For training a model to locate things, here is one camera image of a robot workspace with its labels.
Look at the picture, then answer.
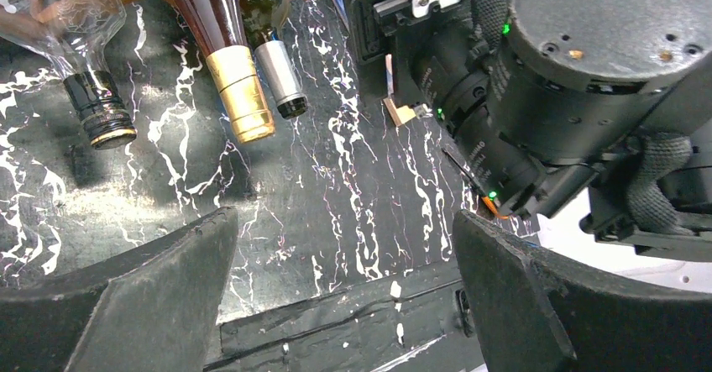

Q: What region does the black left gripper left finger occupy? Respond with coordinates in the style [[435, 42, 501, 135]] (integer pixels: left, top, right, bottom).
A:
[[1, 207, 238, 371]]

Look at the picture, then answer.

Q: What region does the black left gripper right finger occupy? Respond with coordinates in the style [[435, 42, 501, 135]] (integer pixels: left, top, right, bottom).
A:
[[453, 211, 711, 371]]

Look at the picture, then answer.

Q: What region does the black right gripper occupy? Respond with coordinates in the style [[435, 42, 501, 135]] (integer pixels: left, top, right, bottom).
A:
[[342, 0, 473, 107]]

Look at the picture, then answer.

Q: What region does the dark bottle gold cap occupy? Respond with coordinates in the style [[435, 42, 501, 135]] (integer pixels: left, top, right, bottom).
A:
[[173, 0, 275, 144]]

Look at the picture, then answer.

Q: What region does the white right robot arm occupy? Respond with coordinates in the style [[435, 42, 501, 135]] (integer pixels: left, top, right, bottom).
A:
[[337, 0, 711, 263]]

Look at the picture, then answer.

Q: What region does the dark bottle black cap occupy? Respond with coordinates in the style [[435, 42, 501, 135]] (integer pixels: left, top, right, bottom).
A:
[[238, 0, 308, 119]]

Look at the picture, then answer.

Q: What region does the clear bottle lower rack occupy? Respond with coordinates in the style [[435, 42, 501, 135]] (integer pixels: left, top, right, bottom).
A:
[[1, 0, 137, 150]]

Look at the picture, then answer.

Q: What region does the black base beam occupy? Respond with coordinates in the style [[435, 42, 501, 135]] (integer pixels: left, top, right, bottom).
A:
[[204, 259, 483, 371]]

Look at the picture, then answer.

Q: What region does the wooden board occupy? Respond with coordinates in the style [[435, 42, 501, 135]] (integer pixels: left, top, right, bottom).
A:
[[382, 54, 432, 128]]

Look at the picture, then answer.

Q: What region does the orange handled screwdriver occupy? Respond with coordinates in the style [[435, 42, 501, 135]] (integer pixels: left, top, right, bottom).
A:
[[441, 148, 509, 219]]

